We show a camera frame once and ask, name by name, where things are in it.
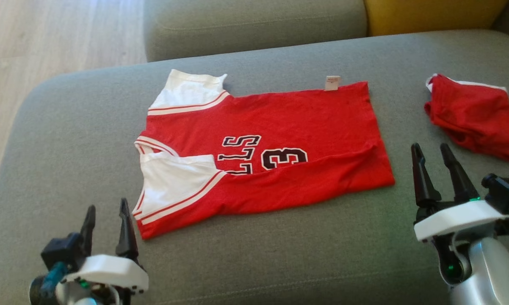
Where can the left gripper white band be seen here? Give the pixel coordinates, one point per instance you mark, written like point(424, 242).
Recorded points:
point(106, 271)

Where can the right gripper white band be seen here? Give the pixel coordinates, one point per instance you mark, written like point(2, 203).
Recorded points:
point(457, 220)

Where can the red garment white trim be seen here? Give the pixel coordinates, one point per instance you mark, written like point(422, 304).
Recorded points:
point(474, 114)

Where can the red basketball jersey white sleeves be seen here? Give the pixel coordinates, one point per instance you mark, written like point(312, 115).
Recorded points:
point(301, 114)

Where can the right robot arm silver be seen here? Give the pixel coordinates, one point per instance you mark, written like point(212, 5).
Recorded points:
point(487, 271)

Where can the grey sofa seat cushion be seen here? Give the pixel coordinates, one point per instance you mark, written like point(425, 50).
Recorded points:
point(68, 148)

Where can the yellow sofa cushion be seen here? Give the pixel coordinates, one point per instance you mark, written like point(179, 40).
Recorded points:
point(432, 15)

